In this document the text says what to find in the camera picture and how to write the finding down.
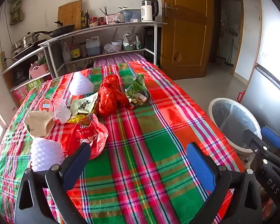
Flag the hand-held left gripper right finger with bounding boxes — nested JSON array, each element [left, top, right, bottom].
[[186, 142, 263, 224]]

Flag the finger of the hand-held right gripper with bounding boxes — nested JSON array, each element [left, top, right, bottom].
[[261, 125, 280, 154], [241, 129, 280, 168]]

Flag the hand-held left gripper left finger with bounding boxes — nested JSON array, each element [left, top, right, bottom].
[[15, 142, 91, 224]]

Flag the red snack packet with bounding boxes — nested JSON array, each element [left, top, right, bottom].
[[61, 114, 109, 160]]

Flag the rounded white foam fruit net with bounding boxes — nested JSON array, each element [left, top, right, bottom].
[[29, 137, 65, 172]]

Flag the white round trash bin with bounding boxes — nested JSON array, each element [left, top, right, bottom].
[[208, 97, 263, 155]]

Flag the clear plastic cup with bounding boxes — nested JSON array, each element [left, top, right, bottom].
[[52, 98, 71, 125]]

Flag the beige paper bowl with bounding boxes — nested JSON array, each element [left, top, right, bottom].
[[23, 110, 55, 139]]

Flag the cream cartoon snack packet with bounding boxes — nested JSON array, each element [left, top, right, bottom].
[[70, 91, 99, 117]]

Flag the red-lid jelly cup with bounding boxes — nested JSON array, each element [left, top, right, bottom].
[[37, 98, 55, 112]]

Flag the red plastic bag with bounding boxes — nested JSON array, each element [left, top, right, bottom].
[[98, 74, 135, 117]]

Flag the cone-shaped white foam fruit net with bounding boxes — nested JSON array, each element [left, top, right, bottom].
[[68, 71, 94, 96]]

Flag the green snack packet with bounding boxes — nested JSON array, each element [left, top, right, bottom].
[[124, 73, 152, 108]]

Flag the clear plastic bin liner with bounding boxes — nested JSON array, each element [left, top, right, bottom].
[[212, 101, 259, 145]]

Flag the silver refrigerator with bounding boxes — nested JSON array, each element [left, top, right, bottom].
[[240, 0, 280, 143]]

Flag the red green plaid tablecloth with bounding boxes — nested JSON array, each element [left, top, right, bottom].
[[0, 60, 246, 224]]

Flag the green cardboard box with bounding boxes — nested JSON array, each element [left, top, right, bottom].
[[26, 78, 45, 92]]

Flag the pink plastic basket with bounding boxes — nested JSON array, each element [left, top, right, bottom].
[[29, 63, 49, 79]]

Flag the grey metal shelf rack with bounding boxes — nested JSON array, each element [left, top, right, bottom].
[[38, 21, 168, 78]]

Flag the white plastic bottle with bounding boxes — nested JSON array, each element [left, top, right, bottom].
[[62, 41, 71, 63]]

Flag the yellow-label oil bottle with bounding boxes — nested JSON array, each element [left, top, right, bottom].
[[70, 37, 82, 60]]

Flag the storage box with pink lid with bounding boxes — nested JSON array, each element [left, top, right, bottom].
[[93, 53, 146, 68]]

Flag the grey kitchen counter shelf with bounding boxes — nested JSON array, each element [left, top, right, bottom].
[[1, 45, 52, 91]]

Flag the white jug of dark liquid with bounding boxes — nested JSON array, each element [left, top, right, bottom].
[[86, 36, 101, 56]]

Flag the wooden door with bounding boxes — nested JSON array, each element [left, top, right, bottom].
[[161, 0, 213, 80]]

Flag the white plastic tub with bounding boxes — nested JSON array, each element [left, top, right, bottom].
[[111, 41, 123, 52]]

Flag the steel steamer pot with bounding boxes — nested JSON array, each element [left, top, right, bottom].
[[11, 32, 41, 53]]

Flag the plastic bags of groceries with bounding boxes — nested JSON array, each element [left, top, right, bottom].
[[122, 33, 142, 51]]

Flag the black frying pan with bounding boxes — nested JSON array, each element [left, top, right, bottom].
[[34, 21, 75, 38]]

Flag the red jars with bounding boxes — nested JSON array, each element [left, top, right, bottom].
[[90, 16, 105, 27]]

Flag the pink chopstick box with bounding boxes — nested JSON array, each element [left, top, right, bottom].
[[106, 13, 121, 25]]

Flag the wooden cutting board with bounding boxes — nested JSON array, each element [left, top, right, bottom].
[[58, 0, 83, 31]]

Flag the white electric kettle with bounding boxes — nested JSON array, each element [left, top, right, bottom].
[[141, 0, 159, 22]]

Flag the green hanging cloth bag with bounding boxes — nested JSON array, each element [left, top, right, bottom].
[[9, 0, 24, 26]]

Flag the wooden door frame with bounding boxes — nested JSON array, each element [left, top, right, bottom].
[[210, 0, 245, 75]]

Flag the wall power strip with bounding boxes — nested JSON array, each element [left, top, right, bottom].
[[0, 51, 7, 72]]

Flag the metal door handle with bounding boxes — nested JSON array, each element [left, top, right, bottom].
[[162, 2, 178, 18]]

